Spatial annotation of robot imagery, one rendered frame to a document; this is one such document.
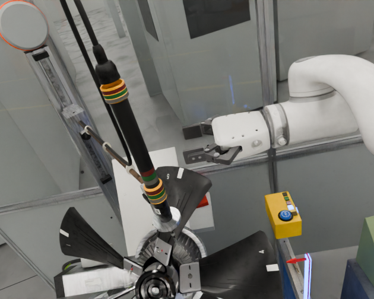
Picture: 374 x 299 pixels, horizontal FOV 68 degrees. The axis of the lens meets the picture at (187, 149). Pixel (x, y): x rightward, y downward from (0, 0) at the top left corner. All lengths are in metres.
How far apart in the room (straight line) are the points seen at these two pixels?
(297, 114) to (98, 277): 0.86
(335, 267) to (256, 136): 1.88
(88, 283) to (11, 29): 0.90
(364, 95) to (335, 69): 0.06
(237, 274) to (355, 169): 1.11
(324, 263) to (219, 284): 1.51
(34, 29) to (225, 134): 0.83
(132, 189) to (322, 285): 1.53
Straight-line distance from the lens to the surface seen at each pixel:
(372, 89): 0.48
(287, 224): 1.15
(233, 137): 0.52
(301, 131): 0.55
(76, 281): 1.16
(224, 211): 1.77
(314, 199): 1.87
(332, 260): 2.35
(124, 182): 1.14
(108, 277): 1.11
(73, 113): 1.14
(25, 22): 1.17
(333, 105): 0.56
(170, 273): 0.88
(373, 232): 1.08
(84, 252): 1.02
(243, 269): 0.90
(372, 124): 0.46
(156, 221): 0.71
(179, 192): 0.86
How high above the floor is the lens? 1.97
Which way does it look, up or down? 35 degrees down
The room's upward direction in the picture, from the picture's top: 16 degrees counter-clockwise
